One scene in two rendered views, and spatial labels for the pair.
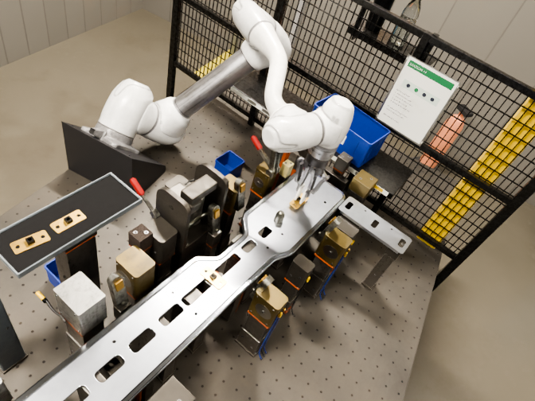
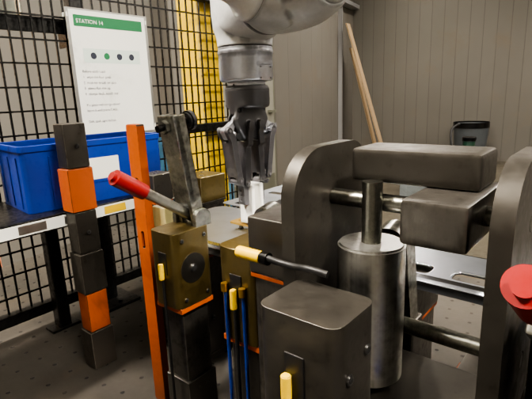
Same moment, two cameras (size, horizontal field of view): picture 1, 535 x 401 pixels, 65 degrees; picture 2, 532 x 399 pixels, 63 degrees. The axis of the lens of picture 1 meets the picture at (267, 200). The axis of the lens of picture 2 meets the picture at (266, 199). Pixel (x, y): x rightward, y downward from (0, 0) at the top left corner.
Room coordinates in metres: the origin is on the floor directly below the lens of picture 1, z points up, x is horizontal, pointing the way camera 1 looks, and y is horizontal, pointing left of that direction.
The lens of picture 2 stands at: (0.89, 0.61, 1.24)
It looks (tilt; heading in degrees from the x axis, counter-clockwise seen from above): 13 degrees down; 286
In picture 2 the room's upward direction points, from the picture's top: 2 degrees counter-clockwise
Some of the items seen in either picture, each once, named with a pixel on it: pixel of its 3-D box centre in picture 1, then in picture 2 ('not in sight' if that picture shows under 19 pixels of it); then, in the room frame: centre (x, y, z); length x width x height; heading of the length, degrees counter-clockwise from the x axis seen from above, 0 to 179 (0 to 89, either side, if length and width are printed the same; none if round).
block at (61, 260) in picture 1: (78, 266); not in sight; (0.62, 0.48, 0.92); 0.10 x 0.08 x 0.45; 156
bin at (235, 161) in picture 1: (228, 167); not in sight; (1.45, 0.23, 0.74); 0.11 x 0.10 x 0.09; 156
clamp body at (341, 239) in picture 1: (326, 266); not in sight; (0.98, -0.29, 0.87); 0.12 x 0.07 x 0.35; 66
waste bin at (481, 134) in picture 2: not in sight; (469, 143); (-0.35, -7.16, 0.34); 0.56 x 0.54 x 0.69; 76
